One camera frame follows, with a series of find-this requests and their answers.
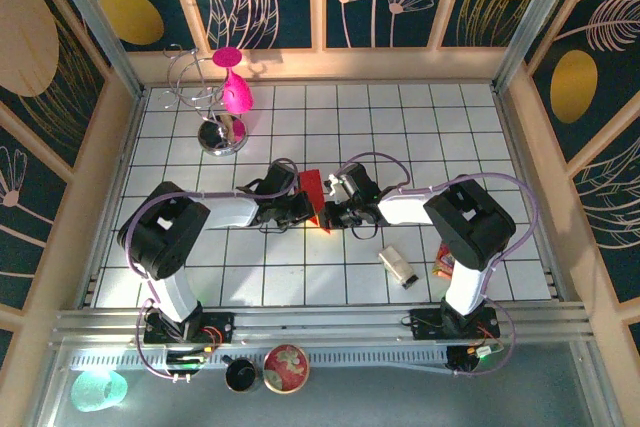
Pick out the small lit circuit board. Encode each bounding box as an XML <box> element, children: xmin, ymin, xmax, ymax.
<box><xmin>467</xmin><ymin>344</ymin><xmax>505</xmax><ymax>361</ymax></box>
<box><xmin>166</xmin><ymin>352</ymin><xmax>209</xmax><ymax>372</ymax></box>

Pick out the black mug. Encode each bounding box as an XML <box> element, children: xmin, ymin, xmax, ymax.
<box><xmin>222</xmin><ymin>354</ymin><xmax>264</xmax><ymax>394</ymax></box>

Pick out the colourful snack packet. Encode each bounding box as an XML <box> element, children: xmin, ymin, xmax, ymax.
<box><xmin>430</xmin><ymin>241</ymin><xmax>457</xmax><ymax>281</ymax></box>

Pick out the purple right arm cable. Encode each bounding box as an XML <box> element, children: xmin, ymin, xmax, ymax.
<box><xmin>332</xmin><ymin>151</ymin><xmax>540</xmax><ymax>378</ymax></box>

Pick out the aluminium corner post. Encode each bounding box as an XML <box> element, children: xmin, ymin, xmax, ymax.
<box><xmin>491</xmin><ymin>0</ymin><xmax>587</xmax><ymax>93</ymax></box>
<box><xmin>39</xmin><ymin>0</ymin><xmax>146</xmax><ymax>98</ymax></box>

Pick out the beige box with black end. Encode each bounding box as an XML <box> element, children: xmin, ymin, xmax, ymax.
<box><xmin>377</xmin><ymin>244</ymin><xmax>420</xmax><ymax>291</ymax></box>

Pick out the aluminium table side rail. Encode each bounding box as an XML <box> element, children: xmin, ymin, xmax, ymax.
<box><xmin>492</xmin><ymin>89</ymin><xmax>569</xmax><ymax>301</ymax></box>
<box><xmin>79</xmin><ymin>89</ymin><xmax>147</xmax><ymax>309</ymax></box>

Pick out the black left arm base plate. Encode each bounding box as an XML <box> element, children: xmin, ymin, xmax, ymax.
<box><xmin>143</xmin><ymin>310</ymin><xmax>236</xmax><ymax>347</ymax></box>

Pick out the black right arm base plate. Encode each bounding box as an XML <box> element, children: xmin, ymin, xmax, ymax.
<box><xmin>401</xmin><ymin>306</ymin><xmax>501</xmax><ymax>342</ymax></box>

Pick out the grey slotted cable duct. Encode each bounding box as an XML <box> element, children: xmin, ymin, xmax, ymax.
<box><xmin>67</xmin><ymin>349</ymin><xmax>451</xmax><ymax>373</ymax></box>

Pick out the chrome wire glass rack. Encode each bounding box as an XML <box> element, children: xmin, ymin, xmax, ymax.
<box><xmin>162</xmin><ymin>44</ymin><xmax>249</xmax><ymax>157</ymax></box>

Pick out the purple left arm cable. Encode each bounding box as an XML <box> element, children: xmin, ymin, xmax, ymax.
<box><xmin>124</xmin><ymin>156</ymin><xmax>301</xmax><ymax>382</ymax></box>

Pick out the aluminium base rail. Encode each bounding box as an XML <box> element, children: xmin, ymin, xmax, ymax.
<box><xmin>49</xmin><ymin>299</ymin><xmax>599</xmax><ymax>348</ymax></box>

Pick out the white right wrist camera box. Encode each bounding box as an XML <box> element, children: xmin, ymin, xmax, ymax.
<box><xmin>325</xmin><ymin>172</ymin><xmax>350</xmax><ymax>197</ymax></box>

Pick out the black round cable port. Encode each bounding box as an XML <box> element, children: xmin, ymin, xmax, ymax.
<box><xmin>446</xmin><ymin>346</ymin><xmax>481</xmax><ymax>377</ymax></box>

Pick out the translucent teal cup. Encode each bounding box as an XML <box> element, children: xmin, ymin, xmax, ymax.
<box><xmin>69</xmin><ymin>369</ymin><xmax>129</xmax><ymax>413</ymax></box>

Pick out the pink wine glass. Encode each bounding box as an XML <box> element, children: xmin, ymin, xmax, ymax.
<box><xmin>210</xmin><ymin>45</ymin><xmax>254</xmax><ymax>116</ymax></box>

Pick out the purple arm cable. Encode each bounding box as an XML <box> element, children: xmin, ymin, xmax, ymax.
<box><xmin>124</xmin><ymin>156</ymin><xmax>301</xmax><ymax>382</ymax></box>
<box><xmin>332</xmin><ymin>151</ymin><xmax>540</xmax><ymax>378</ymax></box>

